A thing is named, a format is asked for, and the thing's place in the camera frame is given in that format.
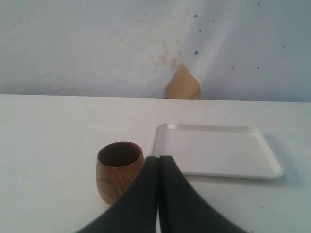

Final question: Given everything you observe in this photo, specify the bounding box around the brown wooden cup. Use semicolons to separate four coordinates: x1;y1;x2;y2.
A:
96;141;144;205

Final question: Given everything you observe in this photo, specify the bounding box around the white rectangular plastic tray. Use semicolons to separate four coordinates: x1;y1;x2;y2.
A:
151;124;284;180

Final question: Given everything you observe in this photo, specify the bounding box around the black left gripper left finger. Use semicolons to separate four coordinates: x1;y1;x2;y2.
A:
79;156;159;233

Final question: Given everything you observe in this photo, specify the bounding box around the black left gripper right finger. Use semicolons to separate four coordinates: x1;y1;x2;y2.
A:
158;156;245;233

